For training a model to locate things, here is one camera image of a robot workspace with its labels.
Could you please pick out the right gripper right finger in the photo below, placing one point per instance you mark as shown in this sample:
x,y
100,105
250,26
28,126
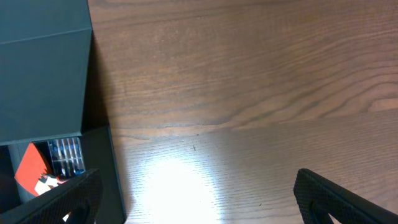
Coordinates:
x,y
320,200

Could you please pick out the red black cutting pliers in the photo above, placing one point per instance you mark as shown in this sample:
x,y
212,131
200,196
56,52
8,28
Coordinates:
x,y
51,180

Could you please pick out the dark green box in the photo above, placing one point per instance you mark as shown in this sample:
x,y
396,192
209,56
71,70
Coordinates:
x,y
50,90

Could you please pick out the orange scraper wooden handle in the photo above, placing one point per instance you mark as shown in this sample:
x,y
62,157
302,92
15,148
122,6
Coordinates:
x,y
32,165

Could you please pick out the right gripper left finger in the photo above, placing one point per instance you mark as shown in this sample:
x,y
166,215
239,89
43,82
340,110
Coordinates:
x,y
79,197

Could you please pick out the blue precision screwdriver set case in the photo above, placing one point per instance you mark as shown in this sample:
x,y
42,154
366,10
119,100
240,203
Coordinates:
x,y
66,157

